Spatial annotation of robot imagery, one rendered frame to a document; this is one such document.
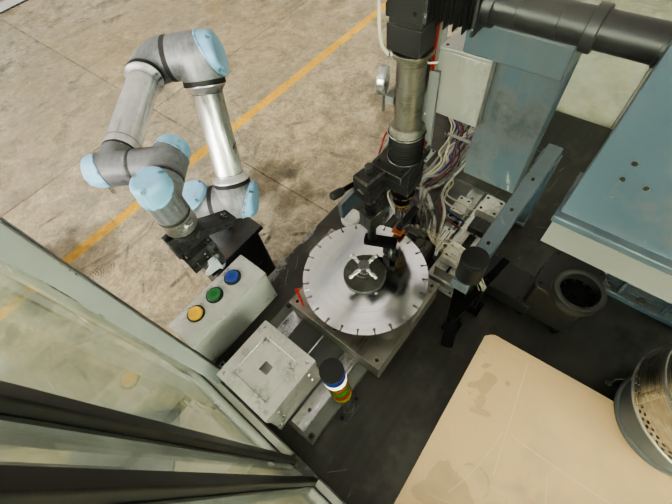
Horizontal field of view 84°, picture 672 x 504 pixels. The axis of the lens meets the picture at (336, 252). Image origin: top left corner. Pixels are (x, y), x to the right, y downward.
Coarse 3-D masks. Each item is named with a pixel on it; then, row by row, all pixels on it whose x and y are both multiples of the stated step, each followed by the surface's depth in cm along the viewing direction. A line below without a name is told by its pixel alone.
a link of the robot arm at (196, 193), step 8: (184, 184) 119; (192, 184) 118; (200, 184) 117; (184, 192) 117; (192, 192) 116; (200, 192) 115; (208, 192) 117; (192, 200) 114; (200, 200) 115; (208, 200) 116; (192, 208) 115; (200, 208) 117; (208, 208) 117; (200, 216) 119
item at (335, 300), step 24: (336, 240) 104; (360, 240) 103; (408, 240) 102; (312, 264) 101; (336, 264) 100; (384, 264) 99; (408, 264) 98; (312, 288) 97; (336, 288) 96; (384, 288) 95; (408, 288) 94; (336, 312) 93; (360, 312) 92; (384, 312) 92; (408, 312) 91
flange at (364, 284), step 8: (360, 256) 100; (368, 256) 99; (352, 264) 98; (376, 264) 98; (344, 272) 98; (352, 272) 97; (376, 272) 96; (384, 272) 96; (344, 280) 97; (352, 280) 96; (360, 280) 96; (368, 280) 95; (376, 280) 95; (384, 280) 96; (352, 288) 95; (360, 288) 95; (368, 288) 94; (376, 288) 94
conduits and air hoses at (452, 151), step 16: (464, 128) 149; (448, 144) 144; (464, 144) 144; (448, 160) 140; (464, 160) 140; (432, 176) 131; (448, 176) 134; (416, 192) 120; (432, 208) 110; (416, 224) 110; (432, 224) 107; (432, 240) 105; (448, 256) 101
